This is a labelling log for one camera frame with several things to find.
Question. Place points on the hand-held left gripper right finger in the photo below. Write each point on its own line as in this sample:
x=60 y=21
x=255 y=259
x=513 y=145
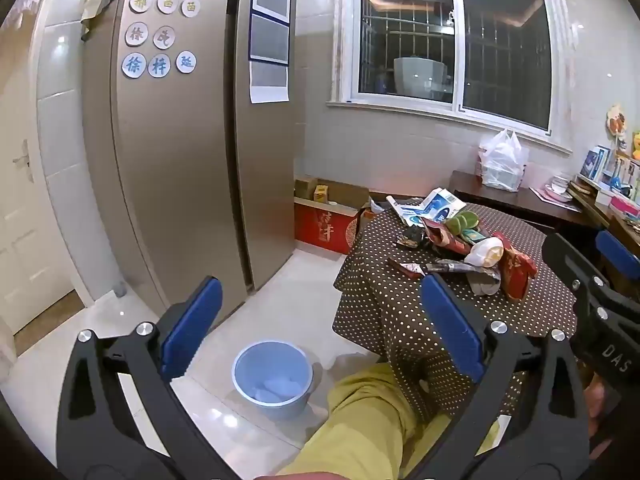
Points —
x=452 y=325

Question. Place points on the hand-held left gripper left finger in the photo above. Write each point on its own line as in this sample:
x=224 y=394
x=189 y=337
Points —
x=192 y=325

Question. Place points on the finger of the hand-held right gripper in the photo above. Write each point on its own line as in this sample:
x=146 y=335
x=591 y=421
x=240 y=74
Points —
x=617 y=257
x=567 y=270

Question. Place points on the blue white carton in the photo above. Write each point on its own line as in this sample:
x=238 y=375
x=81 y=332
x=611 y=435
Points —
x=435 y=205

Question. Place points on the blue plastic bucket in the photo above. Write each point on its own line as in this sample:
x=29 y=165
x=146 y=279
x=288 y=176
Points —
x=295 y=405

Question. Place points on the person's right hand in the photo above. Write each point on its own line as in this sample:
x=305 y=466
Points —
x=596 y=405

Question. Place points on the red gold printed packet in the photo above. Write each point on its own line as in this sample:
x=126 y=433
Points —
x=517 y=267

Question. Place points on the grey foil wrapper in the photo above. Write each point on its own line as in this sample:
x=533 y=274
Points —
x=484 y=282

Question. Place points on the silver dark wrapper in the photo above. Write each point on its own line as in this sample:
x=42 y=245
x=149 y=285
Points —
x=452 y=266

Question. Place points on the brown polka dot tablecloth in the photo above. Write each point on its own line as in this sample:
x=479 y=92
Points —
x=380 y=310

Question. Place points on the pink place mat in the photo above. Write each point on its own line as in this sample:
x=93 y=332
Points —
x=550 y=195

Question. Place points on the shelf with books and toys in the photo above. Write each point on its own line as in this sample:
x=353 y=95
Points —
x=612 y=180

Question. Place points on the white crumpled paper bag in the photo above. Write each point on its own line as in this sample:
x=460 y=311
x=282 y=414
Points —
x=485 y=251

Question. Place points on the white teacup with saucer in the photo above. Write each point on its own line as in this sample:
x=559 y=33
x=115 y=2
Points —
x=557 y=187

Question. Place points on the black snack wrapper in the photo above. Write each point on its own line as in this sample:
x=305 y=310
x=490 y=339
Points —
x=411 y=237

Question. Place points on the dark wooden sideboard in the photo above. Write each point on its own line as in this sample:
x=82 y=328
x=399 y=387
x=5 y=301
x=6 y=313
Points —
x=500 y=200

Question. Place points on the white crumpled paper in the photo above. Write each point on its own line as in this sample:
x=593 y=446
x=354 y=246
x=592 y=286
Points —
x=277 y=389

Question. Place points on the yellow duck toy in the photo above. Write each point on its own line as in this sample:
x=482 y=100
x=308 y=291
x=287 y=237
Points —
x=636 y=146

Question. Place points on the white plastic bag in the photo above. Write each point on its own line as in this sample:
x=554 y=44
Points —
x=502 y=160

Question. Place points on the person's leg in yellow trousers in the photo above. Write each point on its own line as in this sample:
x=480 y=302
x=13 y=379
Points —
x=360 y=420

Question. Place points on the red cardboard box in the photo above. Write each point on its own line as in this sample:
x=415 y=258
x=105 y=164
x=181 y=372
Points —
x=320 y=230

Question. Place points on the beige double door refrigerator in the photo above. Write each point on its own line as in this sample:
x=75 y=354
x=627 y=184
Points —
x=175 y=160

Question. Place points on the small brown cardboard box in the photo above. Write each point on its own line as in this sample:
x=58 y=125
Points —
x=305 y=189

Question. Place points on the white door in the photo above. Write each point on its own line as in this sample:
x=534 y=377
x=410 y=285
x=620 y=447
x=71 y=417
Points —
x=30 y=240

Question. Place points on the small yellow box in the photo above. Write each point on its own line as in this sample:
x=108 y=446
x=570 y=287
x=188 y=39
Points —
x=320 y=193

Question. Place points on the white edged grey sheet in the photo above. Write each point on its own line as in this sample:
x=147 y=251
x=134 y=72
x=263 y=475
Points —
x=269 y=82

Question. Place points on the white framed window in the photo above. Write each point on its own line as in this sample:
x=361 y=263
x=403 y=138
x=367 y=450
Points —
x=450 y=35

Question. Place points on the group of round blue magnets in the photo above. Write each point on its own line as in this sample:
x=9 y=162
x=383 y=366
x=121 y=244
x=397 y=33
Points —
x=137 y=65

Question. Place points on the pale hanging bag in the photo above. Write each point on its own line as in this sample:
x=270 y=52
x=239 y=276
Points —
x=95 y=0

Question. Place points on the orange flower wall decoration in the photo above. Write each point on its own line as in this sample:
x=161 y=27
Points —
x=617 y=120

